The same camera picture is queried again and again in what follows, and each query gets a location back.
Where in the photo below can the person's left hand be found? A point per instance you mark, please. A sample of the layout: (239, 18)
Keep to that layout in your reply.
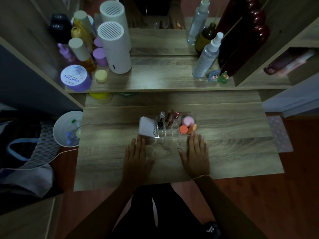
(137, 164)

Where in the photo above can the person's right middle finger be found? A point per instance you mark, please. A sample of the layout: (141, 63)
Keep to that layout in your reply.
(198, 142)

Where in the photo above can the black nail polish bottle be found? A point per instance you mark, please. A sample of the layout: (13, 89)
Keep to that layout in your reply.
(161, 123)

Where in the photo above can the round orange makeup sponge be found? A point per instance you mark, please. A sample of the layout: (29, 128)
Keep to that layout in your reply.
(183, 129)

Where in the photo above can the small purple jar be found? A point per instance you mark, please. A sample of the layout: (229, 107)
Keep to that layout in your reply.
(100, 57)

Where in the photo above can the person's right little finger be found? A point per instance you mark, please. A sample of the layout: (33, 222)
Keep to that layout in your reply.
(207, 151)

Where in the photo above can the small blue figurine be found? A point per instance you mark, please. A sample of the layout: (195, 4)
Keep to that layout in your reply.
(214, 75)

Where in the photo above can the pointed orange makeup sponge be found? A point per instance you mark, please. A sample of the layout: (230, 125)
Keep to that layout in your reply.
(192, 128)

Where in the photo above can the vanity mirror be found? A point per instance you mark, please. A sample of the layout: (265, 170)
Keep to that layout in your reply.
(159, 39)

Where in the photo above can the white waste bin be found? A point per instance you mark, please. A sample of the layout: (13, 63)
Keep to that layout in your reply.
(64, 129)

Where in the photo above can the brown reed diffuser bottle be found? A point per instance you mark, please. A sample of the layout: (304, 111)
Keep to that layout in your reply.
(205, 38)

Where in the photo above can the person's left forearm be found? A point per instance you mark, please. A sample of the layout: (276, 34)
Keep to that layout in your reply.
(112, 211)

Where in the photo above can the dark red bubble frame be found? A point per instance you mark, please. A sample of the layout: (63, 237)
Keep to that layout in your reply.
(241, 39)

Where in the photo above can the pink makeup sponge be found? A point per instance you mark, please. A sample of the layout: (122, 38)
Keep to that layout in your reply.
(188, 120)

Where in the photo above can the patterned floor mat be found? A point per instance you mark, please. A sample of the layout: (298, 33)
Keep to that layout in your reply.
(280, 134)

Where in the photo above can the wooden side shelf unit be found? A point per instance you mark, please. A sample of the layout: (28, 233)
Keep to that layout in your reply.
(281, 29)

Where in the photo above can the brown lip gloss tube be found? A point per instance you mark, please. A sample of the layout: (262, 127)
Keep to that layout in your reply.
(169, 118)

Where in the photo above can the person's right hand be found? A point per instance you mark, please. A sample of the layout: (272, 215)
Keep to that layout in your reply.
(198, 161)

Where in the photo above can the white cosmetic tube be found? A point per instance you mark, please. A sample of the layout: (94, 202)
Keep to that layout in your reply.
(147, 126)

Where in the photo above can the small purple bottle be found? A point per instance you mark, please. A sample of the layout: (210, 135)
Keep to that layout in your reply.
(64, 53)

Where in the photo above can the person's left little finger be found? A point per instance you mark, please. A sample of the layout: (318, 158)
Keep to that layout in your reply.
(126, 154)

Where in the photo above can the black shorts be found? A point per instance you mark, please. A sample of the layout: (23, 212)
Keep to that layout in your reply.
(169, 216)

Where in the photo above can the person's left thumb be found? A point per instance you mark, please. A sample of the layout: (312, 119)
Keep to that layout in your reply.
(151, 164)

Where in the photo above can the red lip gloss tube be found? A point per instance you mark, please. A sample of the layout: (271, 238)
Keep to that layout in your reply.
(176, 115)

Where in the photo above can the small yellow cream jar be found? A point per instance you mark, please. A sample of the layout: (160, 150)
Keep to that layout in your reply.
(101, 76)

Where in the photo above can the clear acrylic cosmetics organizer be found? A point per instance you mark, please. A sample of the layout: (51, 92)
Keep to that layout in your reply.
(172, 133)

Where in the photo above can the person's left middle finger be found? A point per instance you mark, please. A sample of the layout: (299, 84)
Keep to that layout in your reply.
(139, 144)

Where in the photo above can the white cylindrical humidifier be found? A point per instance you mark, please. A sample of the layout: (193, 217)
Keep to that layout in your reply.
(115, 48)

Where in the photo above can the clear spray bottle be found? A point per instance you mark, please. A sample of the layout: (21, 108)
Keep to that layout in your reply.
(208, 57)

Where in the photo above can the purple jar with white lid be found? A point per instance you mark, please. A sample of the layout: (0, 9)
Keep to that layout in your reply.
(74, 78)

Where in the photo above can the amber bottle with white cap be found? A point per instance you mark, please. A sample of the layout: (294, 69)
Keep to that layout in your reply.
(83, 55)

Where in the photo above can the grey cloth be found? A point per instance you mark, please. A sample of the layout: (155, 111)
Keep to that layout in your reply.
(27, 180)

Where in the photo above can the small green figurine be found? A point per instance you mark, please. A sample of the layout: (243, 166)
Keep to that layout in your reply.
(223, 78)

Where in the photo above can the person's right thumb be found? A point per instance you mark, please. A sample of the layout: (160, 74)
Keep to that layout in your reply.
(183, 157)

